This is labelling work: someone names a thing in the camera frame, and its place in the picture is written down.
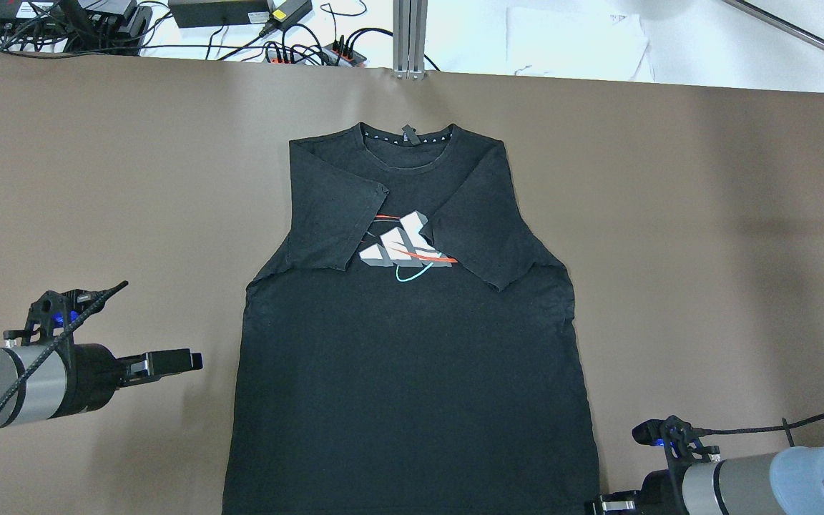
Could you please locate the red black power strip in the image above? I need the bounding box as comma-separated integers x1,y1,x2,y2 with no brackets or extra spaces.
259,41,367,67

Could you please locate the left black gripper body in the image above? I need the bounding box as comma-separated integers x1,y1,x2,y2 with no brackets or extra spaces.
65,343,124,416

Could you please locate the metal rod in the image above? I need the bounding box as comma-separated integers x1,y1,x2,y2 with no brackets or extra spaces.
722,1,824,52

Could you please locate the black printed t-shirt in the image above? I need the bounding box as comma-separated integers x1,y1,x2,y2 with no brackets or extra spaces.
222,124,599,514

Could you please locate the aluminium frame post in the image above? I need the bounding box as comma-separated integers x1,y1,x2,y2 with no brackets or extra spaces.
393,0,428,79

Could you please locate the white paper sheet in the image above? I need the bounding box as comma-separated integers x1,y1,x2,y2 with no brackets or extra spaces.
506,7,654,82

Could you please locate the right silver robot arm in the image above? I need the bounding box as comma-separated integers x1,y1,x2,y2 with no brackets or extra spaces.
584,446,824,514

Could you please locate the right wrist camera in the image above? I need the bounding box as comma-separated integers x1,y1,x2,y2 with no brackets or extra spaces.
632,416,722,466

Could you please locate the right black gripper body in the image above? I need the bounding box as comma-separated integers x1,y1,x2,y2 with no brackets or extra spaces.
637,470,685,514

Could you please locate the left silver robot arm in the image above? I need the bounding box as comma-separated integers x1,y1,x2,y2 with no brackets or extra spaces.
0,343,203,429

